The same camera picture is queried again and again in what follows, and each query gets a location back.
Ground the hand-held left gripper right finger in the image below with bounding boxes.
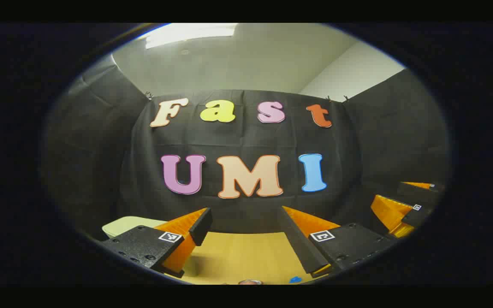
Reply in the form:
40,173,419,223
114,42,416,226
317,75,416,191
278,205,398,279

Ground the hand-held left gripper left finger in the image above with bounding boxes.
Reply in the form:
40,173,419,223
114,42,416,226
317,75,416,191
101,207,213,279

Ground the green desktop garbage bin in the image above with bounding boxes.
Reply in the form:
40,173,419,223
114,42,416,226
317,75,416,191
102,216,166,239

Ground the wooden desktop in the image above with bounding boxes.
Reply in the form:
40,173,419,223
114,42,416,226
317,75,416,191
167,232,328,285

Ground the black backdrop cloth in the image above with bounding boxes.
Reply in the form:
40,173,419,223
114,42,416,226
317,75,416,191
43,53,450,240

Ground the ceiling light panel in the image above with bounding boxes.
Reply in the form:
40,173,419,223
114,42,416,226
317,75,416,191
144,24,238,50

